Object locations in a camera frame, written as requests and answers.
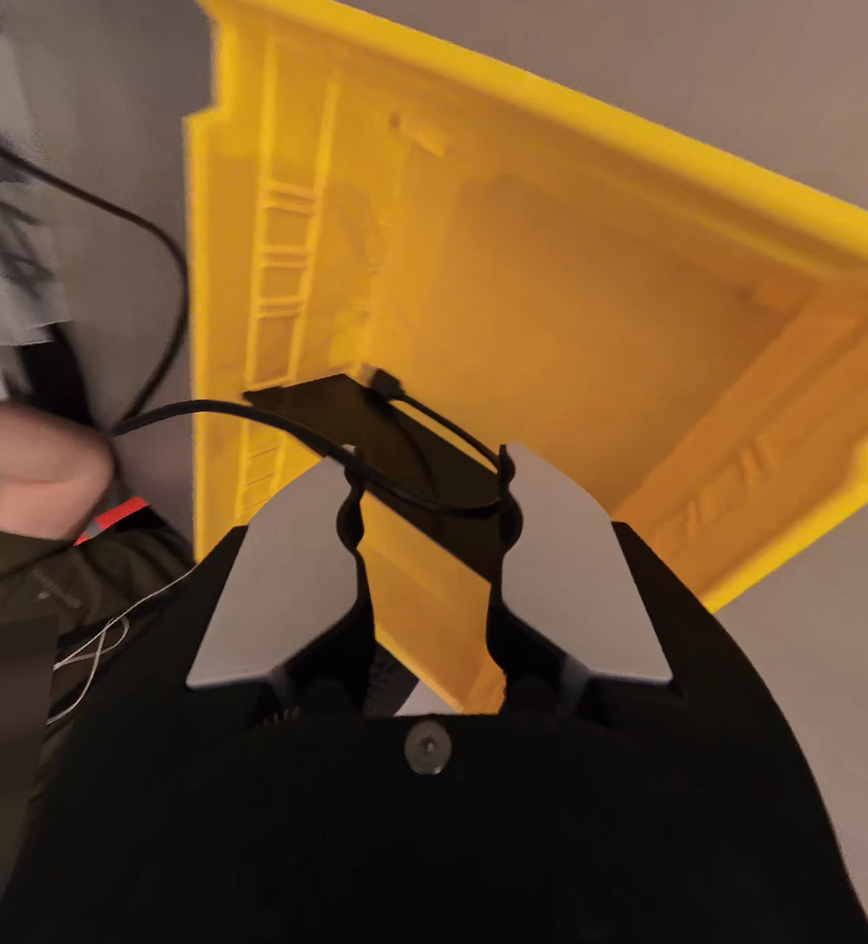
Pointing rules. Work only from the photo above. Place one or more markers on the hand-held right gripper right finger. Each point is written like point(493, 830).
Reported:
point(589, 590)

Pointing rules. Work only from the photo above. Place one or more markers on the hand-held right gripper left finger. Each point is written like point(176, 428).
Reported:
point(279, 590)

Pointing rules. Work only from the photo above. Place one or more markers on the black 7-port USB hub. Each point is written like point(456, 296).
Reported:
point(382, 384)

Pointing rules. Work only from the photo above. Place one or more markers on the yellow plastic bin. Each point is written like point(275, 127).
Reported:
point(582, 295)

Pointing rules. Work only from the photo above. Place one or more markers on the person's left forearm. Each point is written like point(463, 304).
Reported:
point(36, 465)

